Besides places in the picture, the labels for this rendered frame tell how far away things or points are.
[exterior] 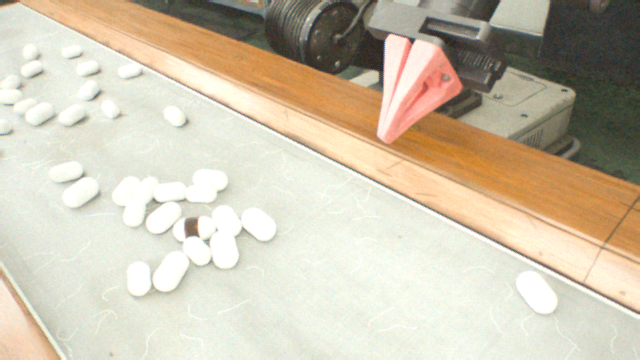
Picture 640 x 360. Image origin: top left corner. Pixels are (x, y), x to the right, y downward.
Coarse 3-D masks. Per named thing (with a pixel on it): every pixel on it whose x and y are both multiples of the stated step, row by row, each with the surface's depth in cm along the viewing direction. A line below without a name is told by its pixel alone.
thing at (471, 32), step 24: (384, 0) 40; (432, 0) 38; (456, 0) 37; (480, 0) 38; (432, 24) 38; (456, 24) 36; (480, 24) 35; (456, 48) 40; (480, 48) 36; (504, 72) 39
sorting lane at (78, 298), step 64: (0, 64) 82; (64, 64) 80; (128, 64) 78; (64, 128) 63; (128, 128) 62; (192, 128) 60; (256, 128) 59; (0, 192) 53; (256, 192) 50; (320, 192) 49; (384, 192) 48; (0, 256) 45; (64, 256) 45; (128, 256) 44; (256, 256) 43; (320, 256) 42; (384, 256) 41; (448, 256) 41; (512, 256) 40; (64, 320) 39; (128, 320) 38; (192, 320) 38; (256, 320) 37; (320, 320) 37; (384, 320) 36; (448, 320) 36; (512, 320) 35; (576, 320) 35
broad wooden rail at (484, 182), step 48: (48, 0) 101; (96, 0) 98; (144, 48) 78; (192, 48) 74; (240, 48) 72; (240, 96) 63; (288, 96) 60; (336, 96) 59; (336, 144) 53; (384, 144) 50; (432, 144) 49; (480, 144) 48; (432, 192) 46; (480, 192) 43; (528, 192) 42; (576, 192) 42; (624, 192) 41; (528, 240) 40; (576, 240) 38; (624, 240) 37; (624, 288) 36
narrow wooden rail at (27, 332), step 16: (0, 272) 40; (0, 288) 39; (0, 304) 37; (16, 304) 37; (0, 320) 36; (16, 320) 36; (32, 320) 36; (0, 336) 35; (16, 336) 35; (32, 336) 35; (0, 352) 34; (16, 352) 34; (32, 352) 34; (48, 352) 34
